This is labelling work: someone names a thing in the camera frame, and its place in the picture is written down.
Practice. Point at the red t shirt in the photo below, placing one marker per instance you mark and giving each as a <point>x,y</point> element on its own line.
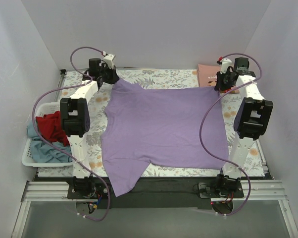
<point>49,126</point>

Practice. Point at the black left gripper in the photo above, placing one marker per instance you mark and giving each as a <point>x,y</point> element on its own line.
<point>110,75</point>

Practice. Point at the aluminium frame rail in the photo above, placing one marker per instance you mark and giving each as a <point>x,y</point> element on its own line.
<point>58,191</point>

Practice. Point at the white plastic laundry basket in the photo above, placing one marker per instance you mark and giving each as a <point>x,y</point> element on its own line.
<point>27,160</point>

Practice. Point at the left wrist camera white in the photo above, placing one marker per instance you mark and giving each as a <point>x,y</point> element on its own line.
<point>108,59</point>

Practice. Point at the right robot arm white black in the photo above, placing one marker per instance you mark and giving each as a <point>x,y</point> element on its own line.
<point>250,122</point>

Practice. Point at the purple t shirt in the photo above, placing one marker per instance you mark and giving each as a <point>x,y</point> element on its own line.
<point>181,128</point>

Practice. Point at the folded pink printed t shirt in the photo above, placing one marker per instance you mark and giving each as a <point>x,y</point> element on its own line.
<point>207,75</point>

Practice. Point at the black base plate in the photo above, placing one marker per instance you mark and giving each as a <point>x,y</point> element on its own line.
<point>157,192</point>

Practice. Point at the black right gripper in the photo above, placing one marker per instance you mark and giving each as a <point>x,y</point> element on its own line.
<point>224,81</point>

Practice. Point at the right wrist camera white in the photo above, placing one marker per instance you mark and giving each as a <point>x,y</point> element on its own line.
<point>224,63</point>

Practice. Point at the blue t shirt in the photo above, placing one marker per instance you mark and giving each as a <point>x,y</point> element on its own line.
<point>43,153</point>

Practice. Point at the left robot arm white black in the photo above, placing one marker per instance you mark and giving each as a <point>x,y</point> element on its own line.
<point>75,119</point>

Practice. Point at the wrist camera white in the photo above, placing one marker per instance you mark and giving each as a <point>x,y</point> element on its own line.
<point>108,59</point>
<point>224,63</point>

